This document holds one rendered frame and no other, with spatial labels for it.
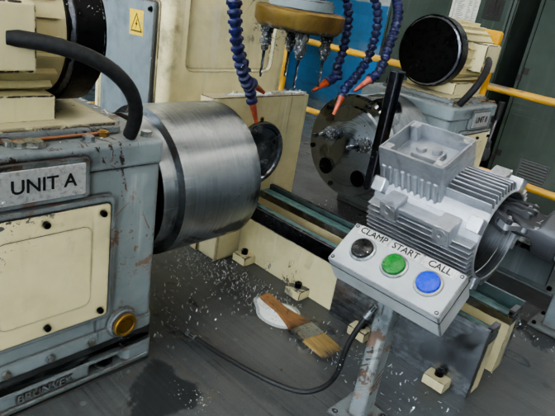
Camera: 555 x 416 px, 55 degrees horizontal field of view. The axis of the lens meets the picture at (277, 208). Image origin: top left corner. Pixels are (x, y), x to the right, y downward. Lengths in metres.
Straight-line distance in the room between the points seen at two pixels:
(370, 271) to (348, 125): 0.66
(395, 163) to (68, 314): 0.55
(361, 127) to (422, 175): 0.43
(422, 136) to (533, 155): 3.20
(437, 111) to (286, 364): 0.80
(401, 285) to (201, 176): 0.34
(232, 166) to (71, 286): 0.31
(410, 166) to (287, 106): 0.45
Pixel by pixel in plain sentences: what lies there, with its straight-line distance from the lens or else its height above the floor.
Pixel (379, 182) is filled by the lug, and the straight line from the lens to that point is 0.93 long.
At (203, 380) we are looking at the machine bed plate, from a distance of 0.87.
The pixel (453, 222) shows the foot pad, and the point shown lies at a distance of 0.86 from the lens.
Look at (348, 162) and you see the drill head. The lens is 1.32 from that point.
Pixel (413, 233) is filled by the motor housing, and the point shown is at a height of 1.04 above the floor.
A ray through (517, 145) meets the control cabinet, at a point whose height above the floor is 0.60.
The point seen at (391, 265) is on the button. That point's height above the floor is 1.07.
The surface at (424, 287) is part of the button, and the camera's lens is 0.68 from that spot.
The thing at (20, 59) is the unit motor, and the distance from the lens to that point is 0.65.
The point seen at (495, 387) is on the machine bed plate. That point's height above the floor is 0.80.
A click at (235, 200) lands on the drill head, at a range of 0.89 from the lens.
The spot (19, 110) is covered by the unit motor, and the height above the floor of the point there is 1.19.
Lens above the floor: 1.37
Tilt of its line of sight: 22 degrees down
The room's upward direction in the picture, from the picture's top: 10 degrees clockwise
